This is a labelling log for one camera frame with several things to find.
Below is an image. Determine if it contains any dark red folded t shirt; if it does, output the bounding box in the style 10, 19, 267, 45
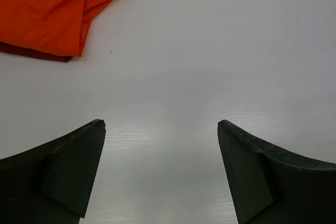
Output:
0, 42, 73, 62

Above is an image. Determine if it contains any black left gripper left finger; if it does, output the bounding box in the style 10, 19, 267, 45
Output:
1, 119, 106, 223

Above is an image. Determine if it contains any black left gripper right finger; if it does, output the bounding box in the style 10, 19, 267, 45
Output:
217, 120, 335, 223

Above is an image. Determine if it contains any orange folded t shirt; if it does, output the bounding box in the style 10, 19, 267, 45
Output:
1, 0, 113, 57

